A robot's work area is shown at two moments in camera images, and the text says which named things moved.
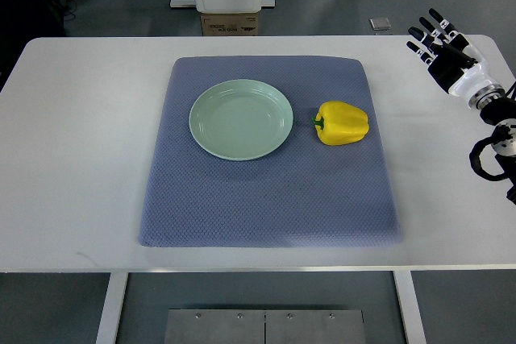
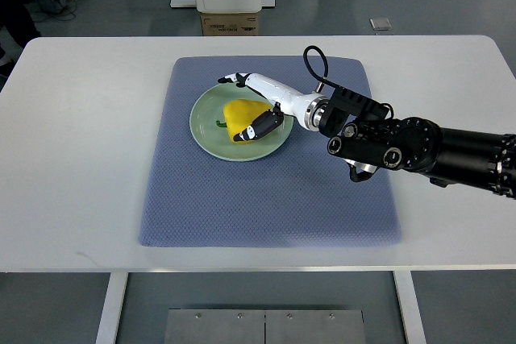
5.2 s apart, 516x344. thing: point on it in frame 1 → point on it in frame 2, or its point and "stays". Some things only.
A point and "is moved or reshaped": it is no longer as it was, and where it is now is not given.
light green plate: x=240 y=119 stays
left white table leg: x=107 y=330 stays
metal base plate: x=264 y=326 stays
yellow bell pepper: x=337 y=122 is moved or reshaped
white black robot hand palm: x=472 y=83 → x=299 y=106
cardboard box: x=227 y=24 stays
